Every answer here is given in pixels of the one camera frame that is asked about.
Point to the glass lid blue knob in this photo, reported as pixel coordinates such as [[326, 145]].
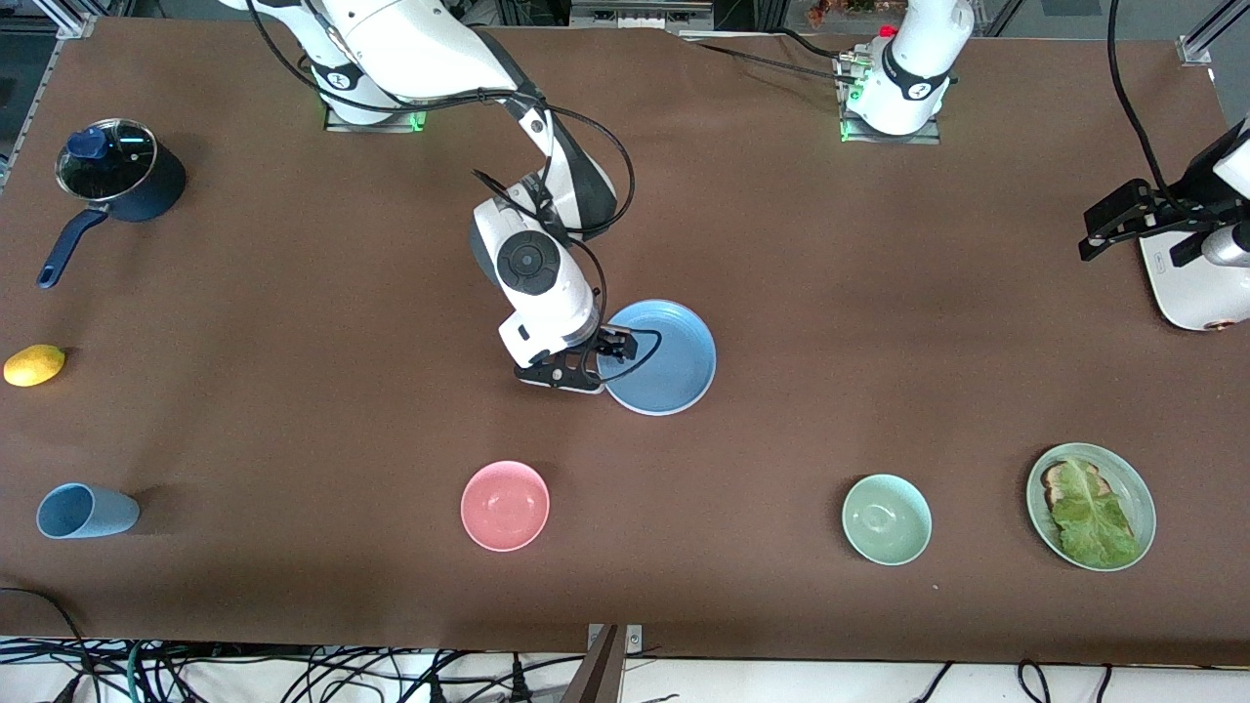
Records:
[[117, 171]]

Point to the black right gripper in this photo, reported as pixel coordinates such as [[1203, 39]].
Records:
[[611, 343]]

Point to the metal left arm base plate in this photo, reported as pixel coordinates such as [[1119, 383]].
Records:
[[923, 139]]

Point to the blue plate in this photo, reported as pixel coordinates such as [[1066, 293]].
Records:
[[674, 371]]

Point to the dark metal post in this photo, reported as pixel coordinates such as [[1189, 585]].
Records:
[[598, 674]]

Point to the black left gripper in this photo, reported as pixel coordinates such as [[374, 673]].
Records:
[[1171, 214]]

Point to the toasted bread slice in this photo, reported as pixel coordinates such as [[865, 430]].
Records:
[[1053, 478]]

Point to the aluminium frame profile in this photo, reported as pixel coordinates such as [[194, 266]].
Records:
[[68, 18], [1211, 34]]

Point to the green plate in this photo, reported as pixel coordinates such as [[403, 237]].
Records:
[[1125, 478]]

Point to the yellow lemon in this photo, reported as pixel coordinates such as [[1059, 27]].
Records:
[[34, 365]]

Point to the blue cup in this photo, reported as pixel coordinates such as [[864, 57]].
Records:
[[88, 511]]

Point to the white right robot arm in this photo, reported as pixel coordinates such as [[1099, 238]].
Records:
[[430, 49]]

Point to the metal table bracket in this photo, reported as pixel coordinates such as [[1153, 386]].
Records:
[[635, 639]]

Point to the dark blue saucepan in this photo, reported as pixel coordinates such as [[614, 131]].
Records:
[[161, 195]]

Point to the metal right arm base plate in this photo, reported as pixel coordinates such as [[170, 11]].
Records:
[[342, 127]]

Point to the grey metal box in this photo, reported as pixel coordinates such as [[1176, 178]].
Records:
[[640, 12]]

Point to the brown table mat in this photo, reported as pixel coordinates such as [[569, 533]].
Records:
[[879, 244]]

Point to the green lettuce leaf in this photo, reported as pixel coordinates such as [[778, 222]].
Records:
[[1089, 522]]

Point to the pink bowl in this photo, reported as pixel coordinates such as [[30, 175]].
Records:
[[505, 506]]

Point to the green bowl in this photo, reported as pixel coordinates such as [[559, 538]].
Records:
[[887, 519]]

